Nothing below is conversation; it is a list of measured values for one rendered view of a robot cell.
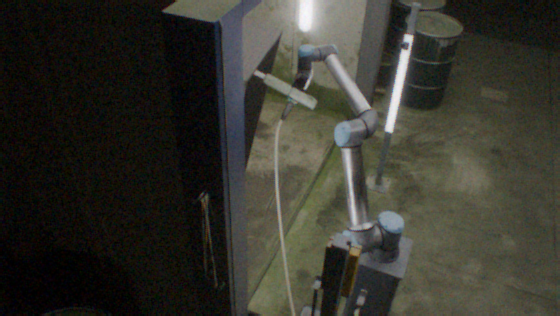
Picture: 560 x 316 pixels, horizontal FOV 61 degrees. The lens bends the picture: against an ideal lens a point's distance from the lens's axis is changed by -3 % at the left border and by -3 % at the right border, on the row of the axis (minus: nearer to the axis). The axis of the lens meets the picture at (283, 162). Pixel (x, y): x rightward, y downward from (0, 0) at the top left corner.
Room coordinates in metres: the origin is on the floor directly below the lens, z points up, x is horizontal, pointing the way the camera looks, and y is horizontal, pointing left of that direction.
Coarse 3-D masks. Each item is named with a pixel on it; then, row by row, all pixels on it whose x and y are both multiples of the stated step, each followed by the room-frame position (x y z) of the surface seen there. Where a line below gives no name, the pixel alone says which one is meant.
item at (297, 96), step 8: (256, 72) 2.26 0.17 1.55; (264, 80) 2.24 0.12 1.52; (272, 80) 2.23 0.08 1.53; (272, 88) 2.22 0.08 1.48; (280, 88) 2.21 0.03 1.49; (288, 88) 2.21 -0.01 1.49; (296, 96) 2.19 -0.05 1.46; (304, 96) 2.19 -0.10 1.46; (288, 104) 2.21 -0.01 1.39; (304, 104) 2.18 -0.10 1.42; (312, 104) 2.16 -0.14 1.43; (288, 112) 2.21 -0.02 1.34
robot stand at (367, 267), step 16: (400, 240) 1.93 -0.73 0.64; (368, 256) 1.80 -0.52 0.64; (400, 256) 1.81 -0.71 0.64; (368, 272) 1.73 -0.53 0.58; (384, 272) 1.69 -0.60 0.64; (400, 272) 1.69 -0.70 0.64; (368, 288) 1.72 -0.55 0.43; (384, 288) 1.69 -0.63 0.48; (352, 304) 1.75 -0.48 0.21; (368, 304) 1.71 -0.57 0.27; (384, 304) 1.68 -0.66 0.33
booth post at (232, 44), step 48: (192, 0) 1.42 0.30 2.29; (240, 0) 1.44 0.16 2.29; (192, 48) 1.30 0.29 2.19; (240, 48) 1.42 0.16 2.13; (192, 96) 1.31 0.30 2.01; (240, 96) 1.42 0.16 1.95; (192, 144) 1.31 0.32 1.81; (240, 144) 1.41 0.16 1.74; (192, 192) 1.32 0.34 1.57; (240, 192) 1.40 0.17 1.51; (192, 240) 1.33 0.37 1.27; (240, 240) 1.38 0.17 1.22; (240, 288) 1.37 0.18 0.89
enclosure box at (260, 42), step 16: (256, 32) 2.52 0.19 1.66; (272, 32) 2.56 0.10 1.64; (256, 48) 2.35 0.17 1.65; (272, 48) 2.63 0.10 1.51; (256, 64) 2.20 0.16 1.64; (272, 64) 2.63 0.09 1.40; (256, 80) 2.65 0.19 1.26; (256, 96) 2.65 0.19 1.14; (256, 112) 2.65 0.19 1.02; (256, 128) 2.64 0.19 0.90
